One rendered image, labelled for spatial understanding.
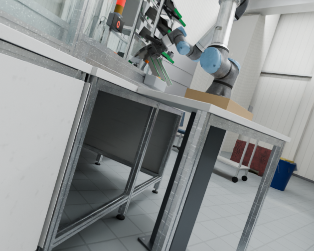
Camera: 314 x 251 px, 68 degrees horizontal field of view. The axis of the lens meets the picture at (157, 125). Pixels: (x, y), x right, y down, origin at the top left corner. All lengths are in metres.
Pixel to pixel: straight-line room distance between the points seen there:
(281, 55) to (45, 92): 9.88
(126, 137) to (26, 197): 1.70
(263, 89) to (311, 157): 3.01
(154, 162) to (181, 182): 1.45
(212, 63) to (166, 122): 1.16
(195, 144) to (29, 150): 0.54
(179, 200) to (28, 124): 0.57
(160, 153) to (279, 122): 7.56
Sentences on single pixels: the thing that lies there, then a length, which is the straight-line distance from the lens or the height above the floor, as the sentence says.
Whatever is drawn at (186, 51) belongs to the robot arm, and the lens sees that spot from 1.50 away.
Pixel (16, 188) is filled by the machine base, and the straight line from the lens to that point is 0.80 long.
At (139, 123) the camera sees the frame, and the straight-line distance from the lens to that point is 2.37.
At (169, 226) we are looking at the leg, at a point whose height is 0.38.
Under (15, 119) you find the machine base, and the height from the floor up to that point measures 0.65.
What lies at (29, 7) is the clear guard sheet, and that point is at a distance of 0.71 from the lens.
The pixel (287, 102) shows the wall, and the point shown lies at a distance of 9.60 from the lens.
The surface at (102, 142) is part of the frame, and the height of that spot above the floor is 0.26.
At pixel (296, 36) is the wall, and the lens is 10.46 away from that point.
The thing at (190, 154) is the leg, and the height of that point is 0.66.
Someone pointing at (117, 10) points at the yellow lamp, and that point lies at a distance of 1.57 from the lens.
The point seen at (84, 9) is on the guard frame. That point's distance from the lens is 0.84.
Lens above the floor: 0.79
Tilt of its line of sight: 4 degrees down
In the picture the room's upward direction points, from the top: 18 degrees clockwise
